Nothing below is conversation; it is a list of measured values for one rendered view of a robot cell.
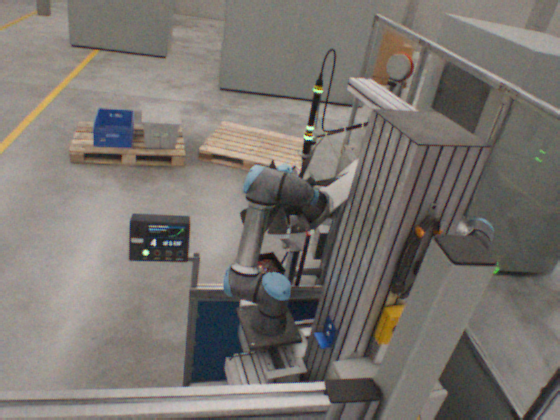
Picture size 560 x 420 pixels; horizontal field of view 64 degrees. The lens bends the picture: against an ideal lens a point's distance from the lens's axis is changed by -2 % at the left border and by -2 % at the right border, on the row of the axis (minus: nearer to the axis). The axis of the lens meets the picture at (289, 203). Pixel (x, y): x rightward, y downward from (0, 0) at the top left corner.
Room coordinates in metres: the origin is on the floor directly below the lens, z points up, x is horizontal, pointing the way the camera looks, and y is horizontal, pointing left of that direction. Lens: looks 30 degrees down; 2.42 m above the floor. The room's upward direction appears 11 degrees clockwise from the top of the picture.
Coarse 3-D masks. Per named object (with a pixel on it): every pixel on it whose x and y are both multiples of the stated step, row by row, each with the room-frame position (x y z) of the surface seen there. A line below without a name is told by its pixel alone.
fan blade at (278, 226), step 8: (280, 208) 2.12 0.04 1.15; (280, 216) 2.06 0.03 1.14; (304, 216) 2.08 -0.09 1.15; (272, 224) 2.01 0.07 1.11; (280, 224) 2.00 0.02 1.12; (296, 224) 2.01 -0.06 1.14; (304, 224) 2.01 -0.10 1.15; (272, 232) 1.96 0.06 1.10; (280, 232) 1.95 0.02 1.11; (296, 232) 1.95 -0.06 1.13
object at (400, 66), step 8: (392, 56) 2.76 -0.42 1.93; (400, 56) 2.73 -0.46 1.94; (408, 56) 2.73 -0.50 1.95; (392, 64) 2.75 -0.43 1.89; (400, 64) 2.72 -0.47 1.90; (408, 64) 2.69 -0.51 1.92; (392, 72) 2.74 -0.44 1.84; (400, 72) 2.71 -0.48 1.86; (408, 72) 2.69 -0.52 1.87; (400, 80) 2.73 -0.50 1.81
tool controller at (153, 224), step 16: (144, 224) 1.60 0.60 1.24; (160, 224) 1.62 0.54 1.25; (176, 224) 1.64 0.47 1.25; (144, 240) 1.59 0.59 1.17; (160, 240) 1.60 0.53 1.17; (176, 240) 1.62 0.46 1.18; (128, 256) 1.55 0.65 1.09; (144, 256) 1.57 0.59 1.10; (160, 256) 1.59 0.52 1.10; (176, 256) 1.61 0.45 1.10
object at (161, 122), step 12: (144, 108) 4.84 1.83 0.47; (156, 108) 4.91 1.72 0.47; (168, 108) 4.98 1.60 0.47; (144, 120) 4.50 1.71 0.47; (156, 120) 4.56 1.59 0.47; (168, 120) 4.63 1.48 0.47; (180, 120) 4.69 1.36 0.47; (144, 132) 4.48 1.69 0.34; (156, 132) 4.52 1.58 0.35; (168, 132) 4.57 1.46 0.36; (156, 144) 4.54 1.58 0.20; (168, 144) 4.58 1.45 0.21
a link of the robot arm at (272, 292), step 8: (272, 272) 1.42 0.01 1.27; (264, 280) 1.36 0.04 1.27; (272, 280) 1.38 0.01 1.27; (280, 280) 1.39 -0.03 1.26; (256, 288) 1.35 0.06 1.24; (264, 288) 1.34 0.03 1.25; (272, 288) 1.33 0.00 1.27; (280, 288) 1.35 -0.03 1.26; (288, 288) 1.36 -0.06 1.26; (256, 296) 1.33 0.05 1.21; (264, 296) 1.33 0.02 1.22; (272, 296) 1.32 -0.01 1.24; (280, 296) 1.33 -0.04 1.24; (288, 296) 1.36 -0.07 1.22; (264, 304) 1.33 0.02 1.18; (272, 304) 1.32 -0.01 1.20; (280, 304) 1.33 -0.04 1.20; (264, 312) 1.33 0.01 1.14; (272, 312) 1.32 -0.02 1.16; (280, 312) 1.33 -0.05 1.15
